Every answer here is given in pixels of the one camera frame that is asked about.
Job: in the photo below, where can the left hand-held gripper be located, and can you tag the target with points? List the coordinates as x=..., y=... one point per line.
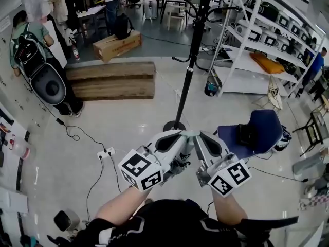
x=140, y=165

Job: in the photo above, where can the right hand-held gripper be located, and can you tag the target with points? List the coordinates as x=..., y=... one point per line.
x=228, y=176

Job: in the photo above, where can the mint green folding umbrella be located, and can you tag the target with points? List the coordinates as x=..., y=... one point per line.
x=189, y=144

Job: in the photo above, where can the black metal coat rack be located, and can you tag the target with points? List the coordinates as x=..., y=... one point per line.
x=191, y=60

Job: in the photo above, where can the person's right forearm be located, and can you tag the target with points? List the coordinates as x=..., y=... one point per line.
x=227, y=207

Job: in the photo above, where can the person's left forearm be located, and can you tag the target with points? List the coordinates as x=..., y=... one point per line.
x=120, y=204

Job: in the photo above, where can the white metal shelving unit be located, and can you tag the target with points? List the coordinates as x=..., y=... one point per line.
x=241, y=60

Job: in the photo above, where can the black pouch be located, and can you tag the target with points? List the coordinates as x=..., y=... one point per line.
x=246, y=135

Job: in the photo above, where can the blue plastic chair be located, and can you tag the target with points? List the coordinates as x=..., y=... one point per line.
x=267, y=127

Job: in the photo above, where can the black mesh trash bin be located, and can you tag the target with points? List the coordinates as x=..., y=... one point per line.
x=211, y=87

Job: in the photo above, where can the white power strip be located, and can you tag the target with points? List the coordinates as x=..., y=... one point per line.
x=203, y=49
x=105, y=152

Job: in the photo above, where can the blue white bag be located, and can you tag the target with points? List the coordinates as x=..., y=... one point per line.
x=284, y=138

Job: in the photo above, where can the wooden pallet platform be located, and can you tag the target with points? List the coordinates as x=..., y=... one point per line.
x=113, y=82

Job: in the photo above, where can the person's black shirt torso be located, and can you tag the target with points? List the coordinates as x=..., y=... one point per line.
x=167, y=225

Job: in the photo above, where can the grey plastic chair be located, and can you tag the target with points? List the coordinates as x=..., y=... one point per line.
x=308, y=166

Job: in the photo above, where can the orange cushion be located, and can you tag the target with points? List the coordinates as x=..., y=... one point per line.
x=267, y=63

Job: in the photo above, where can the brown cardboard box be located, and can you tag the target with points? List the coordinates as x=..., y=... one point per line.
x=115, y=48

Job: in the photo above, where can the row of white appliances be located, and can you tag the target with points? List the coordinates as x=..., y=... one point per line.
x=268, y=38

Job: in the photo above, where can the black backpack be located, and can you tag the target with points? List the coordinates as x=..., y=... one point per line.
x=123, y=27

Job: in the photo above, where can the white wooden chair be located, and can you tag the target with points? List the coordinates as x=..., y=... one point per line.
x=177, y=15

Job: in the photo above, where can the red fire extinguisher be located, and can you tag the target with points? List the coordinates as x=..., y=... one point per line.
x=76, y=54

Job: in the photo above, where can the small white fan heater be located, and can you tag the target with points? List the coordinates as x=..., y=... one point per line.
x=63, y=220

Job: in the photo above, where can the black white backpack rig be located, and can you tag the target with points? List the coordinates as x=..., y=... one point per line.
x=46, y=86

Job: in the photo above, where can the clear plastic bottle red label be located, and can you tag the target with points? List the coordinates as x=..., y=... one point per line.
x=19, y=148

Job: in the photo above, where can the white top desk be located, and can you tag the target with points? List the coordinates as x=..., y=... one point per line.
x=91, y=11

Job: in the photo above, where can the cluttered white table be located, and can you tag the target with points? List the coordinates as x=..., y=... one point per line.
x=10, y=168

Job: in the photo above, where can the black frame side table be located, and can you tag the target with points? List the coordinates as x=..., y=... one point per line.
x=317, y=127

